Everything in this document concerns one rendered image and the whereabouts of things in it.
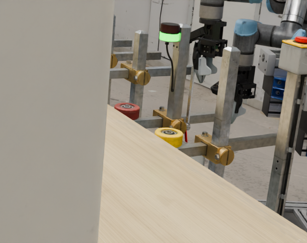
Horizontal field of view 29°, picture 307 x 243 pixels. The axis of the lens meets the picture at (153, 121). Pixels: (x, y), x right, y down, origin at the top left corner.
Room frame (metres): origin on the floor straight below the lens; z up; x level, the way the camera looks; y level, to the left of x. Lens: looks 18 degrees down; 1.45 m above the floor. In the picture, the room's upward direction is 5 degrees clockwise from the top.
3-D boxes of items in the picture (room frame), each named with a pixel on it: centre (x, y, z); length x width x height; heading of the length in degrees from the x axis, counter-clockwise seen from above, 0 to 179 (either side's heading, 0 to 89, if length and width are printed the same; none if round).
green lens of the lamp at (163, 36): (1.84, -0.02, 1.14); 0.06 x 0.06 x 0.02
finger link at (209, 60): (1.95, -0.17, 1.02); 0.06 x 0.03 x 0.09; 53
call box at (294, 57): (1.43, -0.34, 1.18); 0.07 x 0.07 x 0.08; 32
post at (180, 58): (1.87, -0.06, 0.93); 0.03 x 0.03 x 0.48; 32
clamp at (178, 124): (1.88, -0.05, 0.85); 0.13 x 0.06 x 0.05; 32
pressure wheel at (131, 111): (1.82, 0.09, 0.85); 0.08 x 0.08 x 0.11
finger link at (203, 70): (1.92, -0.15, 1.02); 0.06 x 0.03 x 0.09; 53
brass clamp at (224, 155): (1.67, -0.19, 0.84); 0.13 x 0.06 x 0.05; 32
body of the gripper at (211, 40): (1.93, -0.16, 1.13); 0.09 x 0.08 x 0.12; 53
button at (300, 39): (1.43, -0.34, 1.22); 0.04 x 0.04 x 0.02
